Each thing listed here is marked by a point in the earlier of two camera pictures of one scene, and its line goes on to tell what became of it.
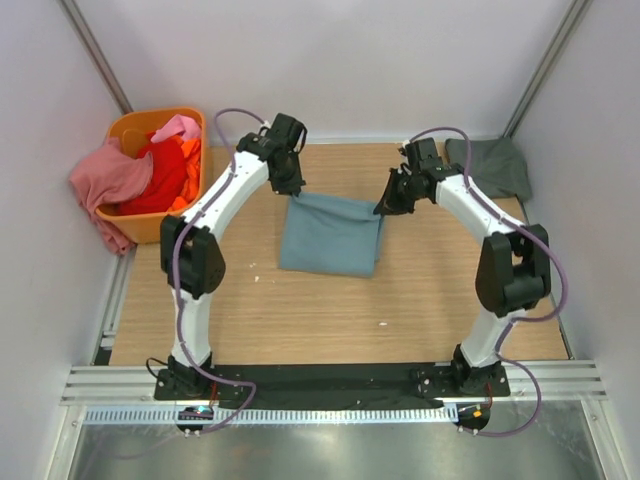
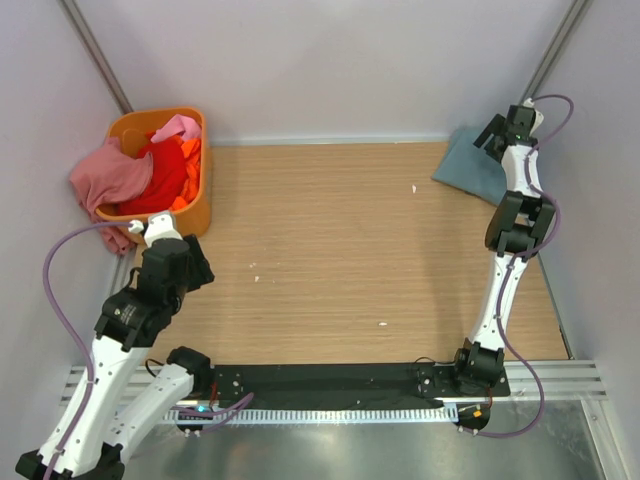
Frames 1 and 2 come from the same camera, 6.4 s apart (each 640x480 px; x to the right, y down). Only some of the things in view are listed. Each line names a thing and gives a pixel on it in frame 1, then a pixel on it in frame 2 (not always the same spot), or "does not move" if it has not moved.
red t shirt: [165, 180] does not move
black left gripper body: [291, 168] -> [198, 270]
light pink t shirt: [175, 126] does not move
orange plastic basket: [127, 128] does not move
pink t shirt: [109, 174] does not move
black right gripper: [391, 204] -> [494, 128]
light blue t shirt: [330, 235] -> [470, 169]
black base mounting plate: [327, 387] does not move
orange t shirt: [191, 186] does not move
